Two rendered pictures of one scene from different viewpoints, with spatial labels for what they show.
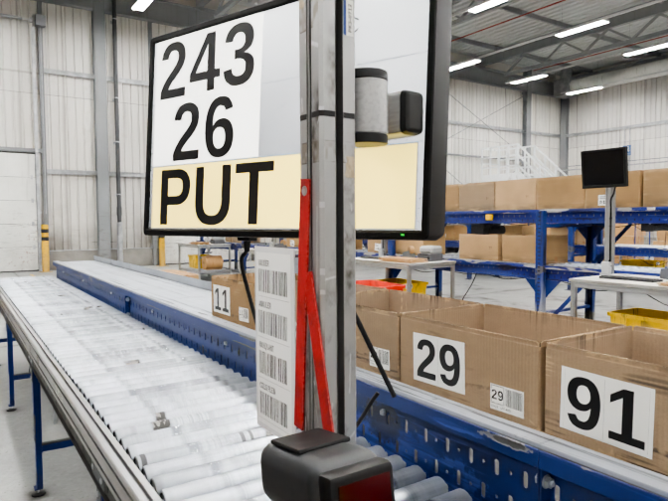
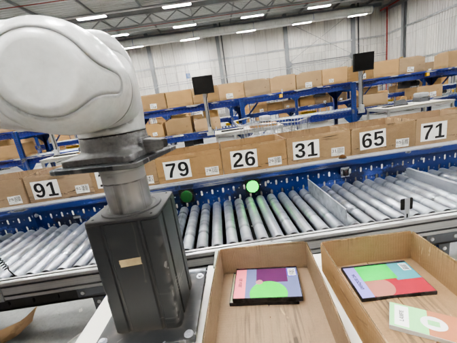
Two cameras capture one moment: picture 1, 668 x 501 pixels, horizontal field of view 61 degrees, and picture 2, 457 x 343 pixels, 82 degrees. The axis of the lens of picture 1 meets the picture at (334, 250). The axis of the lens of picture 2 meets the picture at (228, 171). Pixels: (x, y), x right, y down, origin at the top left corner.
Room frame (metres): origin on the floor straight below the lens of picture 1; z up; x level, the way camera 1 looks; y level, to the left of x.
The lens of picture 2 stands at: (-0.82, 0.23, 1.30)
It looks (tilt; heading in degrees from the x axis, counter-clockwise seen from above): 14 degrees down; 303
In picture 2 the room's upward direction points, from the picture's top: 8 degrees counter-clockwise
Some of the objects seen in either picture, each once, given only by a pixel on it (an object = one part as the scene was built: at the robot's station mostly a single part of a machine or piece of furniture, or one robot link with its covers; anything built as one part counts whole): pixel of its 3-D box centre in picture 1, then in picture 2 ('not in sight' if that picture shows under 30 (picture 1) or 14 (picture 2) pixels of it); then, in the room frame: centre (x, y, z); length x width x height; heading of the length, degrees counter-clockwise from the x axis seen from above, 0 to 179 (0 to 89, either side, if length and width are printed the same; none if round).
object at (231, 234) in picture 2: not in sight; (230, 221); (-0.13, -0.77, 0.72); 0.52 x 0.05 x 0.05; 124
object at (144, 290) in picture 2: not in sight; (146, 258); (-0.25, -0.17, 0.91); 0.26 x 0.26 x 0.33; 30
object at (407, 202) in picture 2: not in sight; (406, 210); (-0.88, -0.95, 0.78); 0.05 x 0.01 x 0.11; 34
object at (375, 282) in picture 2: not in sight; (384, 280); (-0.81, -0.50, 0.76); 0.19 x 0.14 x 0.02; 30
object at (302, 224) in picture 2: not in sight; (293, 211); (-0.40, -0.95, 0.72); 0.52 x 0.05 x 0.05; 124
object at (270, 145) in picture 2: not in sight; (251, 153); (-0.05, -1.26, 0.96); 0.39 x 0.29 x 0.17; 34
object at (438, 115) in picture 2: not in sight; (428, 126); (-1.03, -1.92, 0.96); 0.39 x 0.29 x 0.17; 33
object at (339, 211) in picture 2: not in sight; (324, 199); (-0.54, -1.04, 0.76); 0.46 x 0.01 x 0.09; 124
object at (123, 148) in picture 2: not in sight; (123, 144); (-0.27, -0.17, 1.24); 0.22 x 0.18 x 0.06; 19
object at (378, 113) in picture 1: (327, 111); not in sight; (0.68, 0.01, 1.40); 0.28 x 0.11 x 0.11; 34
